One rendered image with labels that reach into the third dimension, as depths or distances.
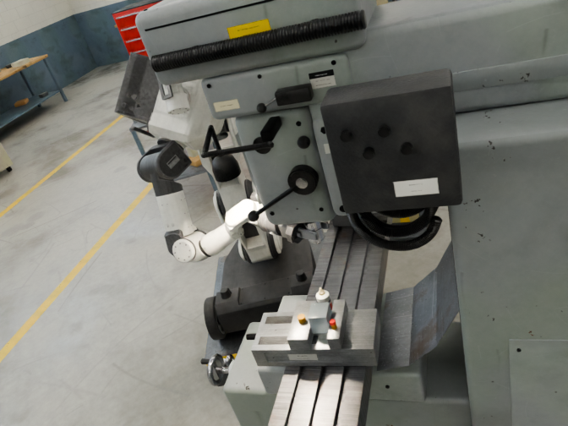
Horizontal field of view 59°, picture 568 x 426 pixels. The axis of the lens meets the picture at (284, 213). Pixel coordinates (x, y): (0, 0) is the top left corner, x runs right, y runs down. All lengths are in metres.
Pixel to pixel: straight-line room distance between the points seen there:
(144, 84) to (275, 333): 0.87
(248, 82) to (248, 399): 1.08
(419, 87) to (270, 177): 0.54
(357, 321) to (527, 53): 0.81
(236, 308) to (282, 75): 1.39
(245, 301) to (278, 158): 1.18
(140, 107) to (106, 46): 10.98
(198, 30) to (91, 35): 11.67
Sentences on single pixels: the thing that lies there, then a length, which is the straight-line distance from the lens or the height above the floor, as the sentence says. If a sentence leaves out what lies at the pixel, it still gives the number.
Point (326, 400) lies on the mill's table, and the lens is 1.38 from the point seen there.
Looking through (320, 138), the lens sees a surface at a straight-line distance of 1.11.
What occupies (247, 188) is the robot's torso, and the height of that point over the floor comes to 1.07.
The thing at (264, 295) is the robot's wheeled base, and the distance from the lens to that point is 2.25.
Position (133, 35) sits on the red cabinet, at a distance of 6.76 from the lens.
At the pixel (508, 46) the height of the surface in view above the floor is 1.68.
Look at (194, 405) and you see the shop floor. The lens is 2.79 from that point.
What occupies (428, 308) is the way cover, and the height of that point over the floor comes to 0.92.
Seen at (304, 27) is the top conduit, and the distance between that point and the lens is 0.99.
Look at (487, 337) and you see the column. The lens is 1.28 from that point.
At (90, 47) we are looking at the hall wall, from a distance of 12.87.
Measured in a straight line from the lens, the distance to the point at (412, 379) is 1.51.
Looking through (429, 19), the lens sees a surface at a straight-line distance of 1.02.
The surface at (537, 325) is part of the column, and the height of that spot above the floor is 1.09.
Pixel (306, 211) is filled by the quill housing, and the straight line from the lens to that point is 1.24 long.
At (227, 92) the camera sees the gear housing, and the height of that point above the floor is 1.69.
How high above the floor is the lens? 2.00
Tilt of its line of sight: 30 degrees down
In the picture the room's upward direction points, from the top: 17 degrees counter-clockwise
